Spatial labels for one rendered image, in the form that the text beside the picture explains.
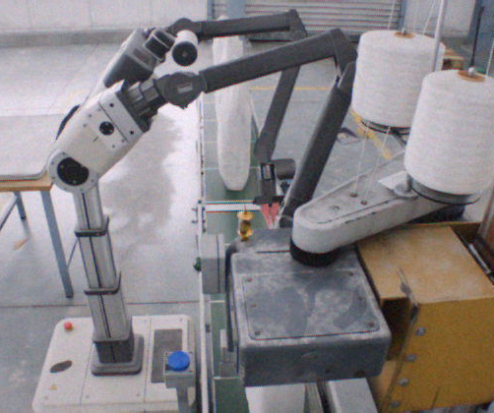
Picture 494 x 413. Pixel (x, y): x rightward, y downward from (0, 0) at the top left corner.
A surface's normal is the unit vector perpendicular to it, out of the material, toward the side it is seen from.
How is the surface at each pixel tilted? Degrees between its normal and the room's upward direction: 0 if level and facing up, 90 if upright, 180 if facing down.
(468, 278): 0
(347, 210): 0
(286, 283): 0
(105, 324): 90
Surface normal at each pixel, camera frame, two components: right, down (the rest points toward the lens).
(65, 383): 0.03, -0.85
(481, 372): 0.11, 0.53
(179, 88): -0.03, 0.31
